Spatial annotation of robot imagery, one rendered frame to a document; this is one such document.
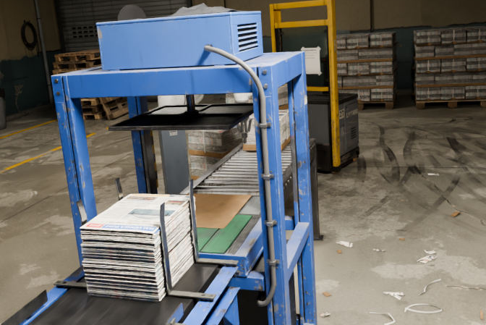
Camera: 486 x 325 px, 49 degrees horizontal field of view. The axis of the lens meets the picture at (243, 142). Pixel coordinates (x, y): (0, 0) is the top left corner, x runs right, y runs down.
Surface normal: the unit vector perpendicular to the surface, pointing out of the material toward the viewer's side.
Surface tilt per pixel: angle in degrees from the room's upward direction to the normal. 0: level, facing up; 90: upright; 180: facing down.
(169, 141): 90
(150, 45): 90
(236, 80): 90
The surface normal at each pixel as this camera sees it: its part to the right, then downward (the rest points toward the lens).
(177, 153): 0.29, 0.20
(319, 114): -0.58, 0.22
